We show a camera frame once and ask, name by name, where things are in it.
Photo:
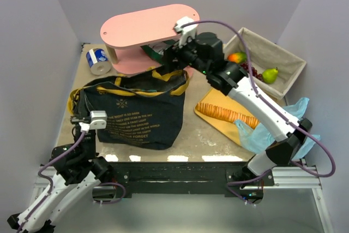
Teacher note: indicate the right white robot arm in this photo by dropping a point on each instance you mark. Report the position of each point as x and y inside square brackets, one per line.
[288, 131]

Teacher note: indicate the mango fruit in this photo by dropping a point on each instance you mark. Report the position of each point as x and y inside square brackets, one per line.
[238, 57]

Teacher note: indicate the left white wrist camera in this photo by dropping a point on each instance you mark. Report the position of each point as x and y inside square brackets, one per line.
[96, 120]

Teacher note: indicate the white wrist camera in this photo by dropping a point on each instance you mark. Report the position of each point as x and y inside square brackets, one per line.
[96, 120]
[186, 30]

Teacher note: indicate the yellow tray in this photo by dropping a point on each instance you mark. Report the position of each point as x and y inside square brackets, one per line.
[228, 129]

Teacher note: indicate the black base frame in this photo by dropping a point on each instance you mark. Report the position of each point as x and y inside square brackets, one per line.
[192, 178]

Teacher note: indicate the red grapes bunch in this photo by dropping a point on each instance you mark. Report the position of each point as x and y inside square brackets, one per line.
[253, 70]

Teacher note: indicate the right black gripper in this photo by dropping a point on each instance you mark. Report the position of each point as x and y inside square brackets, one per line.
[169, 54]

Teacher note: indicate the green pear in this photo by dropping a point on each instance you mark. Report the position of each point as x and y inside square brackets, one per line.
[270, 75]

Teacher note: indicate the long braided bread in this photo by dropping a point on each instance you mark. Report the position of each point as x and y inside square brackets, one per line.
[226, 115]

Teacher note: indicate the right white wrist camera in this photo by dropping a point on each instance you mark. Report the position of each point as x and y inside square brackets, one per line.
[186, 30]

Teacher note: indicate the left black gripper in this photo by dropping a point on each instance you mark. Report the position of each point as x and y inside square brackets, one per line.
[77, 120]

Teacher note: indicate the wicker basket with liner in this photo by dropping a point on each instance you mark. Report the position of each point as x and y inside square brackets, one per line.
[266, 54]

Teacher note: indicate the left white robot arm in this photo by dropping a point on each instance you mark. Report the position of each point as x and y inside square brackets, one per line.
[72, 169]

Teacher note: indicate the blue white can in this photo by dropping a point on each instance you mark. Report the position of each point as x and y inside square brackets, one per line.
[98, 61]

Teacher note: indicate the pink three-tier shelf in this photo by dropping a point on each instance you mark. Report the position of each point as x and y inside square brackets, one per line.
[124, 34]

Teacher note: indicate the dark denim tote bag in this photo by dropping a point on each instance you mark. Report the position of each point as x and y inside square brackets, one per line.
[144, 110]

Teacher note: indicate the green chips bag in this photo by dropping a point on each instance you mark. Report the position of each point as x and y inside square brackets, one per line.
[155, 51]

